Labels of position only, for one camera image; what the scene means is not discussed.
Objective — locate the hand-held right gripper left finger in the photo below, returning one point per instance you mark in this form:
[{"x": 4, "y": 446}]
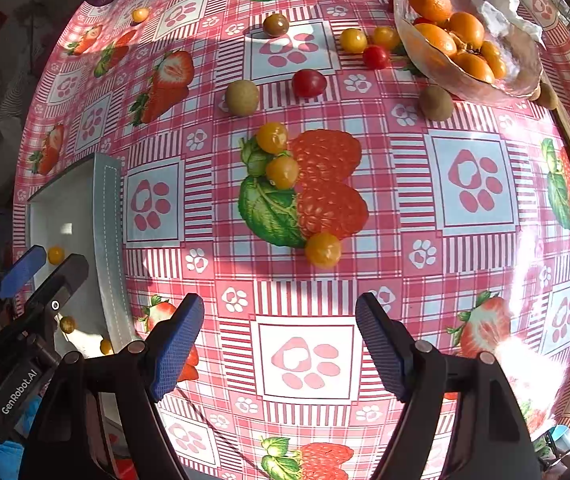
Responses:
[{"x": 177, "y": 345}]

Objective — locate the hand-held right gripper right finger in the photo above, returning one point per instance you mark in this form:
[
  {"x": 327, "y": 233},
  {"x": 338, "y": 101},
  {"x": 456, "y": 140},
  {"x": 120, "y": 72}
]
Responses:
[{"x": 380, "y": 345}]

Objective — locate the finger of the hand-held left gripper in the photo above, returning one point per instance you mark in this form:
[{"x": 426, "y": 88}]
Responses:
[
  {"x": 65, "y": 280},
  {"x": 20, "y": 272}
]

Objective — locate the white stitched leather tray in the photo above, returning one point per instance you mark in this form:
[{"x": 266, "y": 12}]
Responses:
[{"x": 110, "y": 240}]

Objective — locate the blue cloth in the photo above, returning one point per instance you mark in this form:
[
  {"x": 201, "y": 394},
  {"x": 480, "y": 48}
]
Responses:
[{"x": 7, "y": 457}]

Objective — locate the strawberry print checked tablecloth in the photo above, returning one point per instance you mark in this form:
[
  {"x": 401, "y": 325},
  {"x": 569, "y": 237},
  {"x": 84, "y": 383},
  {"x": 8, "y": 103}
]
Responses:
[{"x": 315, "y": 310}]

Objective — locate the small blue container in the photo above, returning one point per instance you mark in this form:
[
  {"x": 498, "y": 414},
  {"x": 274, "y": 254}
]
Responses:
[{"x": 562, "y": 437}]

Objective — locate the brown longan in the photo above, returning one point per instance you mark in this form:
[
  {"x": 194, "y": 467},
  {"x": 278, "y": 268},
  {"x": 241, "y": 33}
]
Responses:
[
  {"x": 547, "y": 96},
  {"x": 241, "y": 97},
  {"x": 436, "y": 102}
]

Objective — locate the frosted glass bowl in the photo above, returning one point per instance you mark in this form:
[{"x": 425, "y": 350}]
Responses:
[{"x": 465, "y": 87}]

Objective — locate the red cherry tomato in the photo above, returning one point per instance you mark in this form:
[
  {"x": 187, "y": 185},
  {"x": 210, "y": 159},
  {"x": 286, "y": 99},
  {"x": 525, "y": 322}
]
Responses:
[
  {"x": 376, "y": 56},
  {"x": 309, "y": 83}
]

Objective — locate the small yellow cherry tomato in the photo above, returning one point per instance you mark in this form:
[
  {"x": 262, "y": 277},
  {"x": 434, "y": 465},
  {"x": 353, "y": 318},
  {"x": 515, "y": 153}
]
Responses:
[{"x": 139, "y": 14}]

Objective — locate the mandarin orange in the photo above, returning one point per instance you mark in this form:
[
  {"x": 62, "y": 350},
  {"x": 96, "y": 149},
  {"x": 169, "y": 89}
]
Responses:
[
  {"x": 474, "y": 66},
  {"x": 435, "y": 39},
  {"x": 430, "y": 0},
  {"x": 466, "y": 27}
]

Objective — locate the brown-green cherry tomato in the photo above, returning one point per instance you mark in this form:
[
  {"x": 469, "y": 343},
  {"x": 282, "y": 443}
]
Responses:
[{"x": 276, "y": 25}]

